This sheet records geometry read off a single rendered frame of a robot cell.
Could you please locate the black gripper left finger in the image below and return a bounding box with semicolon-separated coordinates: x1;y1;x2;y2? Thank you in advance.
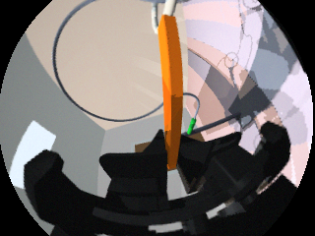
99;130;168;193

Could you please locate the orange handle with white loop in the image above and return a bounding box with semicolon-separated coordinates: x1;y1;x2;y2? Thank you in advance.
153;0;184;169

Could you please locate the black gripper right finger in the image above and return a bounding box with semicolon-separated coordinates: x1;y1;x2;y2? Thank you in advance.
176;131;241;194

